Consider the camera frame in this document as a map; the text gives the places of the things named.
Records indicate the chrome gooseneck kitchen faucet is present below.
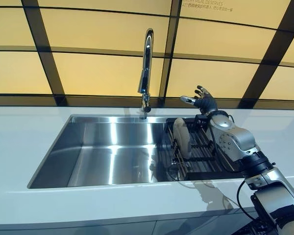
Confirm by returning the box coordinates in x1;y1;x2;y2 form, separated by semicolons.
138;28;154;120

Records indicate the cream round plate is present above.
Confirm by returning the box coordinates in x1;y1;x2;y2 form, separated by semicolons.
172;117;193;159

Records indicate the black roll-up drying rack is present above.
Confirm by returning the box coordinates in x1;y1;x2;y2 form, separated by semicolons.
161;117;245;181

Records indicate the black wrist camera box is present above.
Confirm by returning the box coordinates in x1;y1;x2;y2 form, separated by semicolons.
194;114;210;128

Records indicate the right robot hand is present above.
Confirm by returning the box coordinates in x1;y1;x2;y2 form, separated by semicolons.
180;85;218;116

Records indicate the white cabinet door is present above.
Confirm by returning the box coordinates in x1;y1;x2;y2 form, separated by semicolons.
156;215;248;235
0;221;160;235

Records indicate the round steel sink drain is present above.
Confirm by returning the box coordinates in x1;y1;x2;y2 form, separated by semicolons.
166;164;187;182

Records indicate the stainless steel sink basin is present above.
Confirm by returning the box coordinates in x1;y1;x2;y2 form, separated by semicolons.
26;114;245;189

